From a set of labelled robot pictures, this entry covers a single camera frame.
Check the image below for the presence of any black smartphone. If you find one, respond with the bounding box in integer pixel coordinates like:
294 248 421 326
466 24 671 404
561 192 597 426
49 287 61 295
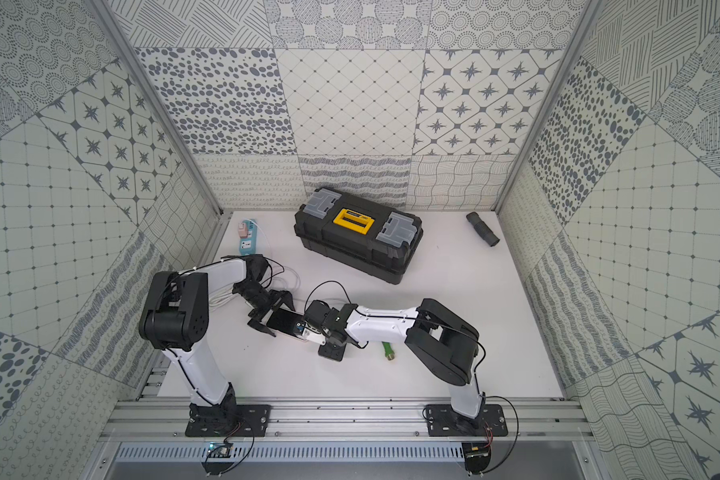
267 309 304 338

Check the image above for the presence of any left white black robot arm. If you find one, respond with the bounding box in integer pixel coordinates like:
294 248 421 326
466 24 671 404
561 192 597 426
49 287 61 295
138 254 294 423

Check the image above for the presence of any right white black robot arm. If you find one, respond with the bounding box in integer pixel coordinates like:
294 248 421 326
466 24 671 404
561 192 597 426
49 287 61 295
294 298 484 420

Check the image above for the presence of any green plastic pipe fitting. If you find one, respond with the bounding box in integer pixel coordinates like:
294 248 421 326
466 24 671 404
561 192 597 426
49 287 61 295
382 342 395 361

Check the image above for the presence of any black toolbox yellow latch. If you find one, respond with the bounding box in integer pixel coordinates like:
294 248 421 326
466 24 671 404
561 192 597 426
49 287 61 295
294 187 423 285

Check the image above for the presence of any black cylindrical tube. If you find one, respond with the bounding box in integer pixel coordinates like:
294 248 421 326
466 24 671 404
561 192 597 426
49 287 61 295
466 212 500 247

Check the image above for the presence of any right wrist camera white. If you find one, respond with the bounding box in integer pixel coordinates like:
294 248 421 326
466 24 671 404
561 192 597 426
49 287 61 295
294 322 326 345

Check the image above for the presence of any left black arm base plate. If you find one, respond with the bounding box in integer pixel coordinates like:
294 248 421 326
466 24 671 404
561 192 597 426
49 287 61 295
185 404 272 438

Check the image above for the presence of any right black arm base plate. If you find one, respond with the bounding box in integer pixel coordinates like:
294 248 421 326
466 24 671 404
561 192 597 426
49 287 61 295
422 404 509 437

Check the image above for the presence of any aluminium frame rail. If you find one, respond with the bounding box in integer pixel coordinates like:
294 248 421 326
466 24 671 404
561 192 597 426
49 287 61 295
99 397 594 442

